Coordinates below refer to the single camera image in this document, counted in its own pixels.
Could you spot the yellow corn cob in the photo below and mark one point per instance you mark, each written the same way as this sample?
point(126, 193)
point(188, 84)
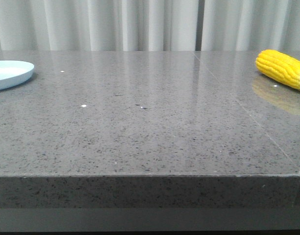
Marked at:
point(279, 67)

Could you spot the light blue round plate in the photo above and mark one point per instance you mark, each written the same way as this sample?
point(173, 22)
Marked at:
point(13, 73)

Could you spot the grey pleated curtain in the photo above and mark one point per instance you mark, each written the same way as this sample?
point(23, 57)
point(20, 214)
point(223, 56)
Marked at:
point(149, 25)

